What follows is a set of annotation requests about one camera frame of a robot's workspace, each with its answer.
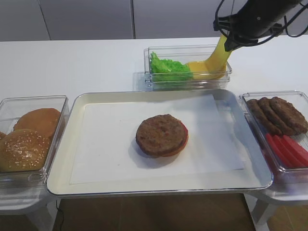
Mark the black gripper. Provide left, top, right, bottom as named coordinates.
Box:
left=213, top=14, right=282, bottom=51

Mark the yellow cheese slice top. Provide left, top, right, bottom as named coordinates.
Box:
left=186, top=34, right=232, bottom=72

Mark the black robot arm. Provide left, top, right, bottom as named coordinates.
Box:
left=213, top=0, right=308, bottom=51

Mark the clear lettuce cheese container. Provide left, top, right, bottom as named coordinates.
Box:
left=143, top=45, right=232, bottom=91

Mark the green lettuce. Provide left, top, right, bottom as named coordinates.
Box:
left=150, top=52, right=193, bottom=82

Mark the yellow cheese slice stack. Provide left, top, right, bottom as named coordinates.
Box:
left=187, top=61, right=226, bottom=80

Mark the clear patty tomato container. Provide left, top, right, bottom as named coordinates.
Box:
left=239, top=90, right=308, bottom=189

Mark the brown patty left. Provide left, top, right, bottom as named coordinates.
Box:
left=246, top=99, right=282, bottom=135

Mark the brown patty right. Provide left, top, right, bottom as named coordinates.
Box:
left=269, top=97, right=308, bottom=134

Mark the brown patty middle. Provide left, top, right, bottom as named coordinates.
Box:
left=257, top=97, right=295, bottom=136

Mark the red tomato slice right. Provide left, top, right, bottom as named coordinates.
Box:
left=282, top=135, right=308, bottom=163

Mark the red tomato slice left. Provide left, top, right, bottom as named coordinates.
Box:
left=265, top=133, right=302, bottom=168

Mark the red tomato slice on tray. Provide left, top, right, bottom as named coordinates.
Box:
left=162, top=123, right=189, bottom=157

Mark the red tomato slice middle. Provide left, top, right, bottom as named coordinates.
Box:
left=273, top=135, right=308, bottom=168

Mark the brown patty on tray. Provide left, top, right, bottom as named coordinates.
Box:
left=135, top=114, right=185, bottom=158

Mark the white metal serving tray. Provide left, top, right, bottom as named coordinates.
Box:
left=47, top=90, right=273, bottom=198

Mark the white paper sheet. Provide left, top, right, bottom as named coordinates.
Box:
left=71, top=92, right=244, bottom=183

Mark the orange bun bottom in container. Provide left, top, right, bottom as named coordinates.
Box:
left=13, top=108, right=61, bottom=140

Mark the clear bun container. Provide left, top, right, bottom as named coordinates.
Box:
left=0, top=95, right=69, bottom=189

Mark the sesame bun top right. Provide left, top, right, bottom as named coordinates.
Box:
left=0, top=129, right=51, bottom=172

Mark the sesame bun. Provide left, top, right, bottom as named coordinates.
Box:
left=0, top=129, right=51, bottom=172
left=0, top=132, right=6, bottom=140

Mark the sesame bun top left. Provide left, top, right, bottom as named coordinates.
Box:
left=0, top=132, right=6, bottom=140

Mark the black cable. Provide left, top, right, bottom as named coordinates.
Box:
left=213, top=0, right=308, bottom=48

